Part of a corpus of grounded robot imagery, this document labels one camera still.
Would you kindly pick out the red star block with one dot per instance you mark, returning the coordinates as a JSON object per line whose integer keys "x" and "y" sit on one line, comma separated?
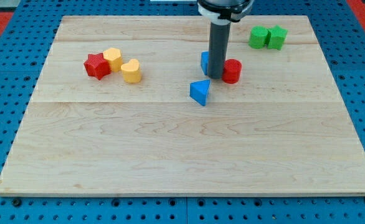
{"x": 96, "y": 66}

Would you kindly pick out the red cylinder block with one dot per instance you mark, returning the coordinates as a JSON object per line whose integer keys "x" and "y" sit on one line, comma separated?
{"x": 232, "y": 71}

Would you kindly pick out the blue cube block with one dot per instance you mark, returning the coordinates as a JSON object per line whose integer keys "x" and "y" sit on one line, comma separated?
{"x": 204, "y": 61}

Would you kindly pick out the yellow heart block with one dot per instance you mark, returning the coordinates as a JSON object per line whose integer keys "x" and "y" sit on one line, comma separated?
{"x": 131, "y": 71}

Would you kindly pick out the blue triangle block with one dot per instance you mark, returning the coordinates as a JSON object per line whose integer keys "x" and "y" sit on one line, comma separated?
{"x": 198, "y": 91}

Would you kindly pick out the green cylinder block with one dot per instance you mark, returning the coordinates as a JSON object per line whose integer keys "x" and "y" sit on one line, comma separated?
{"x": 258, "y": 37}

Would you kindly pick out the light wooden board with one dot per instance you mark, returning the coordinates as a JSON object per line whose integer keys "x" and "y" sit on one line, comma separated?
{"x": 281, "y": 131}

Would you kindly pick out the yellow hexagon block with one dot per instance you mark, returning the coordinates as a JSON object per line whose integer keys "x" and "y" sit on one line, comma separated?
{"x": 114, "y": 58}

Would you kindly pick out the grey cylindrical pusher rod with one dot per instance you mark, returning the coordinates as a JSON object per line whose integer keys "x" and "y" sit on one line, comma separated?
{"x": 218, "y": 41}

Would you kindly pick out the green star block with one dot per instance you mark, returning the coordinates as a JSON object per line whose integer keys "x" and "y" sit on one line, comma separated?
{"x": 277, "y": 36}

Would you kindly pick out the black white robot arm flange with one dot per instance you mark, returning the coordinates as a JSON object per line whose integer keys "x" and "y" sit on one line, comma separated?
{"x": 222, "y": 12}

